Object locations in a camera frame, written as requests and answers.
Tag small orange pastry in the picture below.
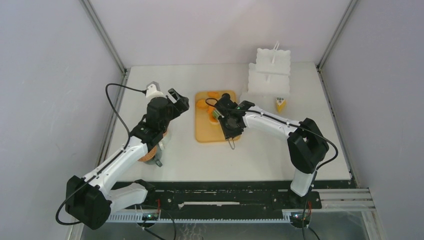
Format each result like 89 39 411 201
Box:
207 106 215 117

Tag yellow cream cake slice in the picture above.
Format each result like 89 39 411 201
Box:
275 97 287 113

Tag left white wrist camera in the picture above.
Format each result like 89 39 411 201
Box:
145 81 165 100

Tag black camera cable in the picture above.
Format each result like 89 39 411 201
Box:
204 97 339 240
55 83 148 226

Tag pink handled metal tongs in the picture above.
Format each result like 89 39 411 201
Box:
227 138 236 150

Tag white three tier stand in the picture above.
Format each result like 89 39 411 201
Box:
240 41 291 100

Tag grey mug with rattan lid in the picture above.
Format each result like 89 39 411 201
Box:
138 146 163 168

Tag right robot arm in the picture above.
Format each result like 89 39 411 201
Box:
205 93 330 208

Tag orange glazed donut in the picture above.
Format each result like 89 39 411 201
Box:
209 115 219 125

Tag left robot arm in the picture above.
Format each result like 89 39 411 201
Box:
59 88 190 230

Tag right black camera cable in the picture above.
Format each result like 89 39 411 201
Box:
204 97 339 240

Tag left black camera cable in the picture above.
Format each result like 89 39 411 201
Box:
55 83 148 226

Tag orange round tart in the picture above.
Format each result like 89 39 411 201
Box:
195 98 209 110

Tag yellow serving tray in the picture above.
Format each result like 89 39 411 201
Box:
194 90 237 144

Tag green layered cake slice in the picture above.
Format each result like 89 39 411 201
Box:
212 109 221 119

